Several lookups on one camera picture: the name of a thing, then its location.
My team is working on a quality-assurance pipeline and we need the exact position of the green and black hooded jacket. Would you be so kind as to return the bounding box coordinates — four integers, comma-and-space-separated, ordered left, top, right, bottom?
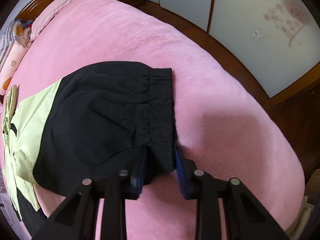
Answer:
2, 61, 179, 221

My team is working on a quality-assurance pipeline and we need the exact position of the pink fleece bed sheet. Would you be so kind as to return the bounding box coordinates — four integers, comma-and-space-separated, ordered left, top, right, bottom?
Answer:
13, 0, 304, 230

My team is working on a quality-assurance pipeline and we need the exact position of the white floral wardrobe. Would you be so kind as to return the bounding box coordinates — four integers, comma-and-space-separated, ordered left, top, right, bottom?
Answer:
150, 0, 319, 97

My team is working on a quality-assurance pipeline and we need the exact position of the pink pillow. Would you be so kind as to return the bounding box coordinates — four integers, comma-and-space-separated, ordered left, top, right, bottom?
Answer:
30, 0, 72, 41

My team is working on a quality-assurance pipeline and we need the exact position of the folded pink cartoon quilt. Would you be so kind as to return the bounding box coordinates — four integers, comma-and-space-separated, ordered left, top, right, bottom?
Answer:
1, 20, 32, 95

